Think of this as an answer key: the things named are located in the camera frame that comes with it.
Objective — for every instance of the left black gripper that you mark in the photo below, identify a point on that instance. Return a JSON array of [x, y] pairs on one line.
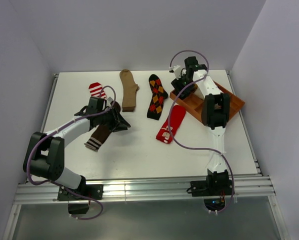
[[118, 123]]

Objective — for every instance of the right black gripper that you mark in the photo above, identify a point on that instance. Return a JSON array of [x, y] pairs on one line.
[[176, 83]]

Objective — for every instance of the red patterned sock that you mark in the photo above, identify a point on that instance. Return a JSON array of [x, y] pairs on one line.
[[171, 125]]

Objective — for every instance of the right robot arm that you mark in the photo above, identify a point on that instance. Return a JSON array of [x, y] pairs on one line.
[[194, 78]]

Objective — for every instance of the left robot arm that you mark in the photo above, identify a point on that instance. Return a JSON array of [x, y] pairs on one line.
[[45, 155]]

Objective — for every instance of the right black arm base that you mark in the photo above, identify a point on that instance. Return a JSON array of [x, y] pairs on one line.
[[217, 186]]

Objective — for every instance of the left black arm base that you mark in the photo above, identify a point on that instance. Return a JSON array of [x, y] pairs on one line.
[[93, 191]]

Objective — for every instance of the brown striped-cuff sock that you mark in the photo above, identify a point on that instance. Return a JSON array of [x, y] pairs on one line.
[[99, 136]]

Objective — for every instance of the black argyle sock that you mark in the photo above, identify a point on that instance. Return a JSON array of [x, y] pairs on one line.
[[159, 95]]

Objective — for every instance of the red white striped sock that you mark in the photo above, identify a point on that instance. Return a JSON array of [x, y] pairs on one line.
[[96, 90]]

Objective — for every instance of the tan sock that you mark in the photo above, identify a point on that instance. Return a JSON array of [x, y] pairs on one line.
[[130, 89]]

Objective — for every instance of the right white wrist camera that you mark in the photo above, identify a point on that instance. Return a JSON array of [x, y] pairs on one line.
[[176, 69]]

